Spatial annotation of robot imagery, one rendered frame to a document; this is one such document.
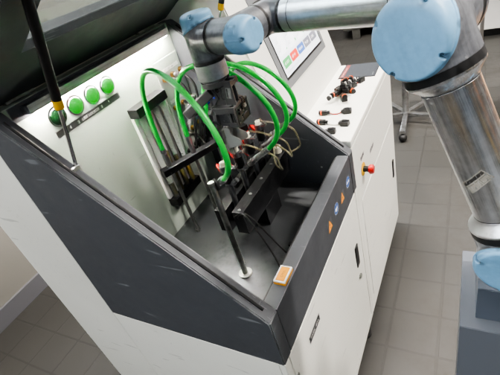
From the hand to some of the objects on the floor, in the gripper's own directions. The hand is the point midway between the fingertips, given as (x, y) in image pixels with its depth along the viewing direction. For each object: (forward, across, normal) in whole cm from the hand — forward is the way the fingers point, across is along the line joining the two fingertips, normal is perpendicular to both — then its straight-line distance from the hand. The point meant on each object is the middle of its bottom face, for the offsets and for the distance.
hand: (231, 149), depth 105 cm
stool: (+116, +227, -10) cm, 255 cm away
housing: (+116, +34, +50) cm, 131 cm away
